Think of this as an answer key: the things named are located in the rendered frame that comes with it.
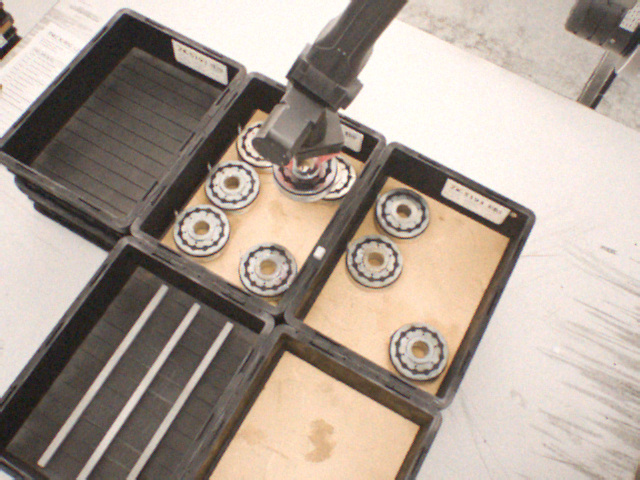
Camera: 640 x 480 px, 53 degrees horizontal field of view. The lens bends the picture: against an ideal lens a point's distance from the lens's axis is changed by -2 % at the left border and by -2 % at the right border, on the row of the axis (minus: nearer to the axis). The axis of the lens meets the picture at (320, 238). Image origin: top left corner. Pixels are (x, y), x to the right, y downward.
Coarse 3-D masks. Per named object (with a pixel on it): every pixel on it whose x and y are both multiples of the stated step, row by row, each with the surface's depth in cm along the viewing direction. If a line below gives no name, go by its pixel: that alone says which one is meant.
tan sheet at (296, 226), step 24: (264, 120) 132; (360, 168) 129; (264, 192) 125; (240, 216) 123; (264, 216) 123; (288, 216) 124; (312, 216) 124; (168, 240) 120; (240, 240) 121; (264, 240) 121; (288, 240) 122; (312, 240) 122; (216, 264) 119
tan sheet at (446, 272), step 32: (384, 192) 127; (448, 224) 125; (480, 224) 125; (416, 256) 122; (448, 256) 122; (480, 256) 123; (352, 288) 119; (416, 288) 119; (448, 288) 120; (480, 288) 120; (320, 320) 116; (352, 320) 116; (384, 320) 117; (416, 320) 117; (448, 320) 117; (384, 352) 114; (416, 352) 115
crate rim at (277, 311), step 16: (272, 80) 124; (224, 112) 120; (336, 112) 122; (208, 128) 119; (352, 128) 121; (368, 128) 121; (384, 144) 120; (368, 160) 118; (176, 176) 114; (160, 192) 113; (352, 192) 115; (144, 208) 111; (336, 224) 112; (144, 240) 109; (320, 240) 111; (176, 256) 109; (208, 272) 107; (304, 272) 109; (240, 288) 107; (288, 288) 107; (256, 304) 106; (288, 304) 106
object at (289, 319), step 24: (360, 192) 115; (480, 192) 117; (528, 216) 116; (336, 240) 111; (504, 288) 110; (288, 312) 106; (312, 336) 104; (480, 336) 106; (360, 360) 103; (408, 384) 102; (456, 384) 103
